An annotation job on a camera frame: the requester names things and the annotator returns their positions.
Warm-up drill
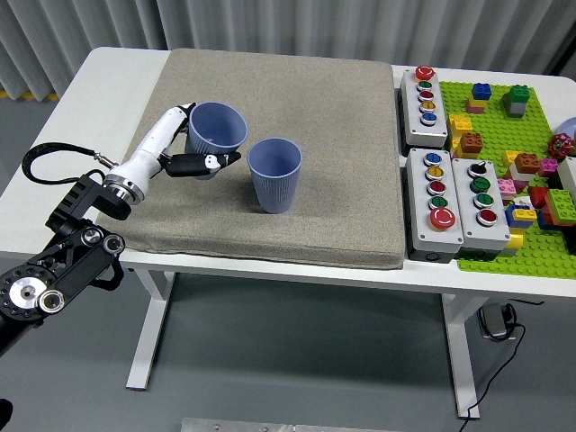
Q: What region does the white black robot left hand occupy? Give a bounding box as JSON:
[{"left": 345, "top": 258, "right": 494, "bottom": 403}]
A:
[{"left": 109, "top": 102, "right": 243, "bottom": 190}]

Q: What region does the blue ribbed plastic cup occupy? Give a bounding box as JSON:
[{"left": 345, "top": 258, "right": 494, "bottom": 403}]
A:
[
  {"left": 247, "top": 137, "right": 303, "bottom": 214},
  {"left": 186, "top": 101, "right": 249, "bottom": 181}
]

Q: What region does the grey pleated curtain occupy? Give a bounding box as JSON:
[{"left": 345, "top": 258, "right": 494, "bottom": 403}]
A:
[{"left": 0, "top": 0, "right": 576, "bottom": 101}]

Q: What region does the grey-brown cushion mat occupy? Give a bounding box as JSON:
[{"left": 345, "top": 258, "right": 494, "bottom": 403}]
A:
[{"left": 97, "top": 48, "right": 409, "bottom": 271}]

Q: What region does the white table leg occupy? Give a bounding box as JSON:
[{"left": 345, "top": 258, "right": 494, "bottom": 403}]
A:
[
  {"left": 125, "top": 268, "right": 176, "bottom": 391},
  {"left": 439, "top": 292, "right": 486, "bottom": 419}
]

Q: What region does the grey five-button control box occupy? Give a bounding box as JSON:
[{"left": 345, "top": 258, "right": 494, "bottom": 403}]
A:
[
  {"left": 399, "top": 66, "right": 451, "bottom": 149},
  {"left": 404, "top": 147, "right": 465, "bottom": 263}
]

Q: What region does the silver metal plate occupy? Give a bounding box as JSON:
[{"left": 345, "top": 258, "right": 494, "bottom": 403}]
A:
[{"left": 181, "top": 417, "right": 361, "bottom": 432}]

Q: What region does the orange toy block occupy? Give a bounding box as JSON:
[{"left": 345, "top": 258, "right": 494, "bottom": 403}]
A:
[
  {"left": 514, "top": 152, "right": 541, "bottom": 176},
  {"left": 457, "top": 131, "right": 485, "bottom": 158}
]

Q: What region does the blue yellow pink block stack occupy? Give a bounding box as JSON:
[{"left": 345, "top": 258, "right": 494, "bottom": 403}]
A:
[{"left": 465, "top": 83, "right": 493, "bottom": 114}]

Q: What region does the green studded baseplate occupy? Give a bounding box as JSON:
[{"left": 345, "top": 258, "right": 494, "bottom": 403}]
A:
[{"left": 438, "top": 80, "right": 576, "bottom": 283}]

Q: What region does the grey four-button control box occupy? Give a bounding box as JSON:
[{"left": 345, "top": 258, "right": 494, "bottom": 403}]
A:
[{"left": 450, "top": 157, "right": 512, "bottom": 260}]

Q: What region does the green grey block stack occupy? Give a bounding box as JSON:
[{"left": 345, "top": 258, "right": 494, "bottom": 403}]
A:
[{"left": 501, "top": 84, "right": 532, "bottom": 119}]

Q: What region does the grey power adapter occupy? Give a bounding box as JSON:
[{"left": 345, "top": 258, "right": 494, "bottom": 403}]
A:
[{"left": 477, "top": 301, "right": 517, "bottom": 341}]

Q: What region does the red toy block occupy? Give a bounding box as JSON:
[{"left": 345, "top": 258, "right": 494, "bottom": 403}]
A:
[{"left": 526, "top": 186, "right": 551, "bottom": 211}]

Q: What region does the red valve wheel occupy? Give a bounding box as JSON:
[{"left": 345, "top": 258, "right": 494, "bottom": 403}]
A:
[{"left": 547, "top": 133, "right": 575, "bottom": 159}]

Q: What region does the large green toy block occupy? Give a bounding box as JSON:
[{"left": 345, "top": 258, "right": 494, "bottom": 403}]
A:
[{"left": 543, "top": 187, "right": 576, "bottom": 226}]

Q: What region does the white box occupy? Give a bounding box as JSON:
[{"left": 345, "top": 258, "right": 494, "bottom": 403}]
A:
[{"left": 556, "top": 156, "right": 576, "bottom": 203}]

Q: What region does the lavender plate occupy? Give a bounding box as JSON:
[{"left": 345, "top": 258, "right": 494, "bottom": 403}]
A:
[{"left": 555, "top": 116, "right": 576, "bottom": 145}]

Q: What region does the black floor cable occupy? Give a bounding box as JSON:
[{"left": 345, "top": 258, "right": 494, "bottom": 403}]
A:
[{"left": 463, "top": 321, "right": 527, "bottom": 422}]

